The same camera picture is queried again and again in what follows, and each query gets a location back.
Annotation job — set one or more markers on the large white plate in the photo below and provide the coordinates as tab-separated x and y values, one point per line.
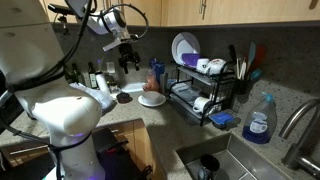
184	42

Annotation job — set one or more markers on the wall power outlet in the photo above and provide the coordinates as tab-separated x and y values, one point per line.
110	67

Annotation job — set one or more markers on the clear plastic container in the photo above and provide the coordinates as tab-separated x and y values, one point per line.
186	92

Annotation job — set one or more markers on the white mug upper rack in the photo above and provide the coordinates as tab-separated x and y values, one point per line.
202	65

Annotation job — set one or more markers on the dark glass bottle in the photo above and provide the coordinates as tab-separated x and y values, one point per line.
92	76

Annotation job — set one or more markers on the purple bowl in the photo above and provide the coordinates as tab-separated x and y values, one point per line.
190	59

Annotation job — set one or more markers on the blue water bottle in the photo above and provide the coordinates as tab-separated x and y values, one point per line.
157	68

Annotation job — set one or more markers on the stainless steel sink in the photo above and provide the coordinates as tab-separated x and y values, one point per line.
237	160

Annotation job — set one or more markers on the white mug rack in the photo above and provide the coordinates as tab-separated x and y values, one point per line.
200	104
202	65

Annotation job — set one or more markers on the black utensil holder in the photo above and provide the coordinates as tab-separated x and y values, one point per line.
242	87

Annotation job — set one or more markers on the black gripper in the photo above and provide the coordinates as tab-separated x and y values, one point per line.
128	55

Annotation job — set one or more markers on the black wire dish rack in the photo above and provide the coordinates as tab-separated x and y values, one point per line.
218	88

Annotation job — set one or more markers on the steel travel tumbler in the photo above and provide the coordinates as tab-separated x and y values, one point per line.
163	82

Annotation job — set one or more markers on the blue sponge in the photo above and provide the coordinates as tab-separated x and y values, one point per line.
221	119

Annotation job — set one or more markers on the black mug in sink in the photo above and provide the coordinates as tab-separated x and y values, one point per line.
209	166

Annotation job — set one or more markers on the blue dish soap bottle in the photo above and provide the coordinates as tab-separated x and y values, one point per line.
261	121

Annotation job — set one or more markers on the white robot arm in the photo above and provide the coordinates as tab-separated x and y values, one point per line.
32	61

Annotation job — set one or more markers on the small black bowl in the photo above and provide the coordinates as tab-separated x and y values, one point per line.
124	98

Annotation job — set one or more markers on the white mug lower rack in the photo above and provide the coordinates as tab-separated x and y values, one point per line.
200	104

